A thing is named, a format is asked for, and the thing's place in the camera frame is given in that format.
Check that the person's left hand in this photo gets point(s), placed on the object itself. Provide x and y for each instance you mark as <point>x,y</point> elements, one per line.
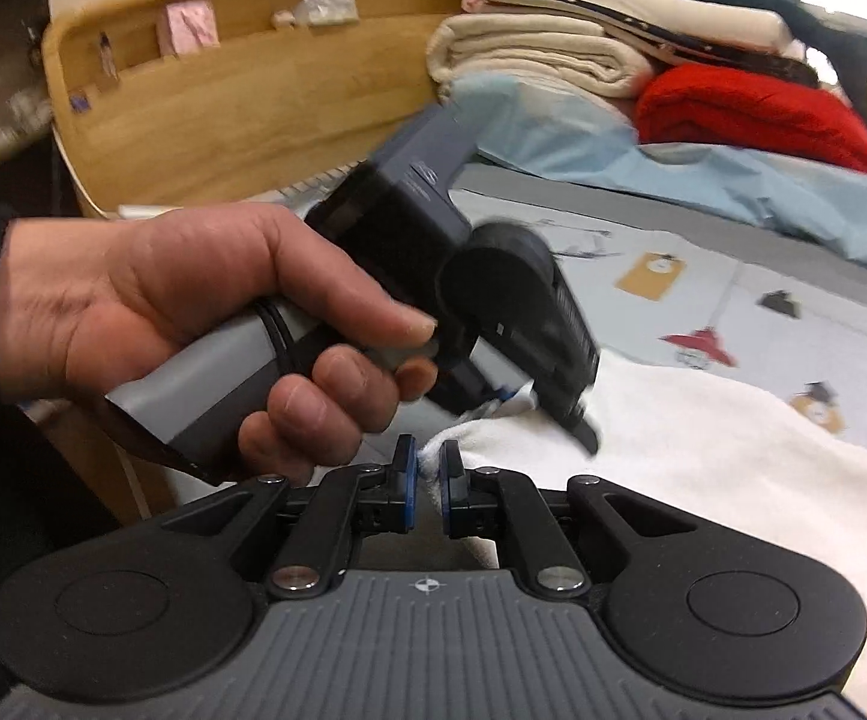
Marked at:
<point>163,292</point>

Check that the red folded blanket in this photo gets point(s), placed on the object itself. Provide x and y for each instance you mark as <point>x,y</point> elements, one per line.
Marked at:
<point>748,112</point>

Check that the small white jar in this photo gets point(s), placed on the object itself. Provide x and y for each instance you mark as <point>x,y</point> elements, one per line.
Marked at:
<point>284,19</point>

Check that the small dark bottle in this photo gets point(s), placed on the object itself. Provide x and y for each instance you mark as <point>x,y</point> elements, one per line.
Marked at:
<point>108,56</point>

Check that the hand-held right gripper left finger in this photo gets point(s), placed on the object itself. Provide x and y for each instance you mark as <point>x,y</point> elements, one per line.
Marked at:
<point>405,487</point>

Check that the clear plastic packet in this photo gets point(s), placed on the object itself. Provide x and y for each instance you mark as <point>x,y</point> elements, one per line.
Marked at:
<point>327,7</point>

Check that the wooden bed frame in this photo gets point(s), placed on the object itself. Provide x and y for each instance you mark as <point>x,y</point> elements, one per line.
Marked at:
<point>96,457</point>

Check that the printed light blue blanket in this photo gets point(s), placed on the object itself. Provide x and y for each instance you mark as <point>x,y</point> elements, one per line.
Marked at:
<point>838,345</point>

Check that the cream folded blanket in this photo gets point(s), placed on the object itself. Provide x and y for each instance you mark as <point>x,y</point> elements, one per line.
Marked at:
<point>538,52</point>

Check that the white folded cloth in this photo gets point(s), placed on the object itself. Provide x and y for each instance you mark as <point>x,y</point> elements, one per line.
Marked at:
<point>688,15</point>

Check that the small blue card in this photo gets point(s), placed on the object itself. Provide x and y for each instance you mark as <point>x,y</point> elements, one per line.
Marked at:
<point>82,100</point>

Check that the wooden headboard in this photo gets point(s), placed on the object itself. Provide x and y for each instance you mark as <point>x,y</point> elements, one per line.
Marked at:
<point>253,120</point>

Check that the light blue cloth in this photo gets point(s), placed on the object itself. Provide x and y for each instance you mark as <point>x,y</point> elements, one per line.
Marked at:
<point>703,180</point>

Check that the grey bed sheet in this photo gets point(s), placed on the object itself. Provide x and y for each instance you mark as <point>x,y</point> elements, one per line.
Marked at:
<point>523,191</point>

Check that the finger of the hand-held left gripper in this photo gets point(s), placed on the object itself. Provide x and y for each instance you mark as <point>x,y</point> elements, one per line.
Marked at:
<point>579,424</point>
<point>471,390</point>

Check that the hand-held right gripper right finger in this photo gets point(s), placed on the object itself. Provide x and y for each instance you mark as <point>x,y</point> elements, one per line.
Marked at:
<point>445,487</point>

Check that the pink box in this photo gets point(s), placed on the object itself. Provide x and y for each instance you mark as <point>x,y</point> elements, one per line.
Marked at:
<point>189,26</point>

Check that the white small garment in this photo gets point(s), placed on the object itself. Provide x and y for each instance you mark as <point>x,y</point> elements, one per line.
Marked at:
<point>703,480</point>

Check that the dark patterned cloth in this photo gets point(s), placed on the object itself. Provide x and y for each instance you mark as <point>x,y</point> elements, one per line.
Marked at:
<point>703,52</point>

